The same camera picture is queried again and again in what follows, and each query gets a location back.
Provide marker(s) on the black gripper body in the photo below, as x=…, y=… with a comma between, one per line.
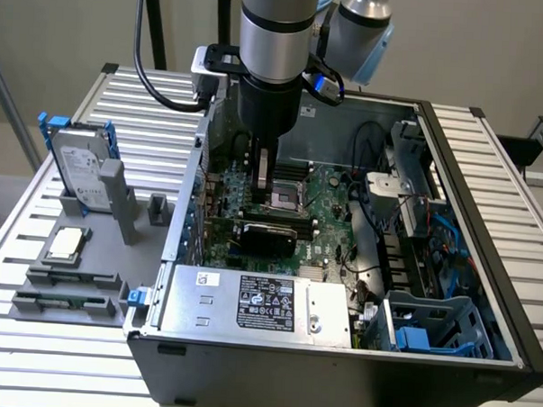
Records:
x=267, y=106

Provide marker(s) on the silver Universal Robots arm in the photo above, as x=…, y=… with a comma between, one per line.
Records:
x=270, y=27

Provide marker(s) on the black RAM slots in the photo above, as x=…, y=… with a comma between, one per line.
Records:
x=292, y=170

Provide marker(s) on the CPU socket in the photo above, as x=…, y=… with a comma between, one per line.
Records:
x=286, y=196

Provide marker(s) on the black graphics card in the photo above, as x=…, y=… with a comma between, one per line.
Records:
x=267, y=239

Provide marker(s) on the green motherboard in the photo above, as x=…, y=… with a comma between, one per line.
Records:
x=324, y=242

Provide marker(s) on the black stand pole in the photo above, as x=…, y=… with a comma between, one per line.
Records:
x=224, y=14
x=155, y=22

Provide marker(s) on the metal drive cage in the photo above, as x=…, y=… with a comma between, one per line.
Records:
x=405, y=173

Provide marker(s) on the silver power supply unit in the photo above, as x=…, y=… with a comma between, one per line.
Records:
x=258, y=306

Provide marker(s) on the hard disk in blue caddy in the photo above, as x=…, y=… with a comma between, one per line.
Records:
x=81, y=168

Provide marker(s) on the blue case latch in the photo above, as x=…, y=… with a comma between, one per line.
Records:
x=137, y=296

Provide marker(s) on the grey parts rack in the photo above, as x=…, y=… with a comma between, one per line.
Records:
x=102, y=259

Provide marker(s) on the silver CPU chip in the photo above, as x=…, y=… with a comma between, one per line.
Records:
x=66, y=244

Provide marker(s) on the black open PC case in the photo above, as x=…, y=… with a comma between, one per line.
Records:
x=318, y=377

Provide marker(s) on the grey-blue disk bay cage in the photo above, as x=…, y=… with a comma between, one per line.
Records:
x=433, y=327

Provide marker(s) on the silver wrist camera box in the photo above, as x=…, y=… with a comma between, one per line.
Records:
x=206, y=70

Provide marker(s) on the grey metal frame leg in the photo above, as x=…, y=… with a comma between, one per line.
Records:
x=9, y=111

